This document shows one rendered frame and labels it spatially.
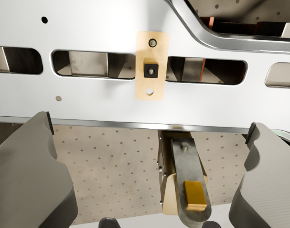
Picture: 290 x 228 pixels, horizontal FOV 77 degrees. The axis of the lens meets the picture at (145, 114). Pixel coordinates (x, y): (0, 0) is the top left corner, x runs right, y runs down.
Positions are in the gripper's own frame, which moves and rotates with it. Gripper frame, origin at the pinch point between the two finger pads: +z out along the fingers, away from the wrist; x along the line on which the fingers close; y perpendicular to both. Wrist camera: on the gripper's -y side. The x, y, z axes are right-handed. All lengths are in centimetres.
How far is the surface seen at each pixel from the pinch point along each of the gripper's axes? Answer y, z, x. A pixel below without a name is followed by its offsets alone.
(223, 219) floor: 187, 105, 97
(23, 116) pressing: 8.0, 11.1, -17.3
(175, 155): 12.1, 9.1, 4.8
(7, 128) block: 17.7, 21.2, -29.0
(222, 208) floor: 169, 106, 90
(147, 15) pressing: -5.5, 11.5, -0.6
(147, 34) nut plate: -3.7, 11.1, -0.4
